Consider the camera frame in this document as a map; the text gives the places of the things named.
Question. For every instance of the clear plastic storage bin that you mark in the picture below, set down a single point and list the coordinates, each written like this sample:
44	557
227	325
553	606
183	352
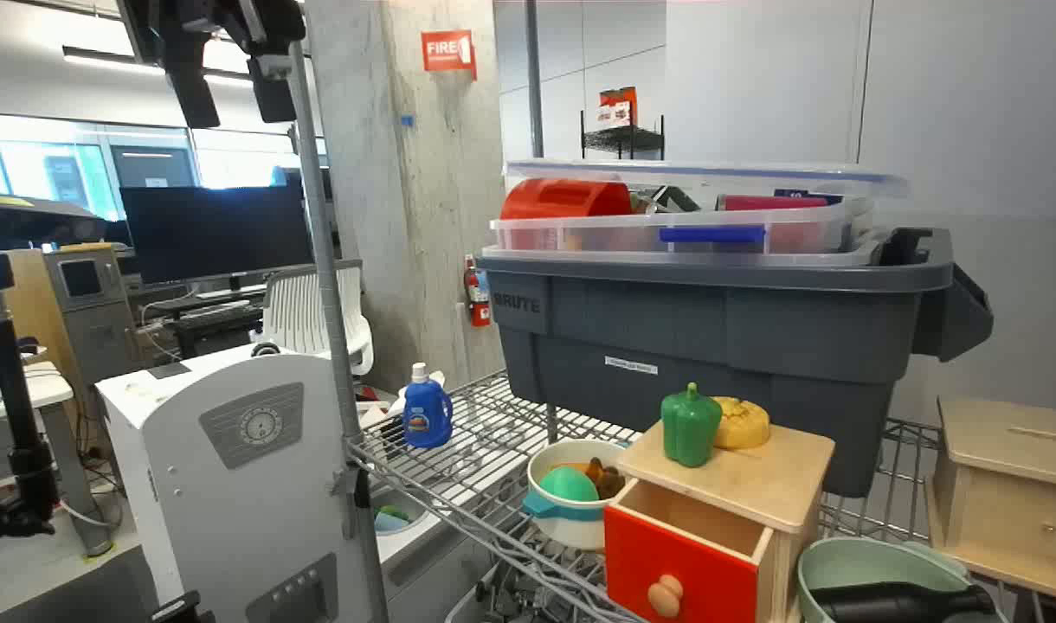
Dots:
618	229

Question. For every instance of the black computer monitor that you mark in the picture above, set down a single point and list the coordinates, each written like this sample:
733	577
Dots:
215	229

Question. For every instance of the white grey machine housing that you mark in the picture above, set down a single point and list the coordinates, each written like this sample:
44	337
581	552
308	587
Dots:
236	498

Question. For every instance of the green toy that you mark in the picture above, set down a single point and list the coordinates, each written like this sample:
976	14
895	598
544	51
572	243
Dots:
392	518

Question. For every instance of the grey plastic tote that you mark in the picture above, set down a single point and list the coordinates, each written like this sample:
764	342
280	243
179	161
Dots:
723	334

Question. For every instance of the light wooden box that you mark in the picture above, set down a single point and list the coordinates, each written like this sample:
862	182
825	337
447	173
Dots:
1011	498

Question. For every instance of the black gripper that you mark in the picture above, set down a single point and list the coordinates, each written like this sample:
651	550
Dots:
202	18

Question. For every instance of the brown toy food piece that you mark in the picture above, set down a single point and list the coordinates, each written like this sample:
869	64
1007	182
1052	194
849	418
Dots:
605	477

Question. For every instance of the blue detergent bottle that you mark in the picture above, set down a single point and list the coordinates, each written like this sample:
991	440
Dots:
426	412

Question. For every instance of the white chair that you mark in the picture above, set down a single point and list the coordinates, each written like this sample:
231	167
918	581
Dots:
303	318

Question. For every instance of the red wall sign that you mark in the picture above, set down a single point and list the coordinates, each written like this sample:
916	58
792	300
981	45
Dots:
447	53

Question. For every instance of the black stand pole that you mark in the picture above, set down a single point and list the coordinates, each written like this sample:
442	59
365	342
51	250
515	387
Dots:
20	428

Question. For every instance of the beige equipment cabinet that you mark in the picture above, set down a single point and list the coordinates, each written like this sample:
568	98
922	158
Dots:
81	305

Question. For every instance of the black shelf with red sign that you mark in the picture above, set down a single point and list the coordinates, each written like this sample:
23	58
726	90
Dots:
626	133

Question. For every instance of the red fire extinguisher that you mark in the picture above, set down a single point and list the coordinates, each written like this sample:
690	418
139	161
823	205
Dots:
477	296

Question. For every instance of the wooden chest with red drawer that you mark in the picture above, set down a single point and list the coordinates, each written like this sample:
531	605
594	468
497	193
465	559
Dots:
735	485

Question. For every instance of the white pot with teal band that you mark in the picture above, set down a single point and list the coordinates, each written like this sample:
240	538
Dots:
561	523

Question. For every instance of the yellow toy pepper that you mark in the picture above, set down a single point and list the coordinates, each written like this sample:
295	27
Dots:
741	424

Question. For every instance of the green toy pepper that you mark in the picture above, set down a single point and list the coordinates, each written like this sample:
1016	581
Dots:
690	428

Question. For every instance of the orange red plastic object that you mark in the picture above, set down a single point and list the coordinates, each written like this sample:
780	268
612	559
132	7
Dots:
561	198

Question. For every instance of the turquoise ball toy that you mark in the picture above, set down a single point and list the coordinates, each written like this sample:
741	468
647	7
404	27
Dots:
567	485

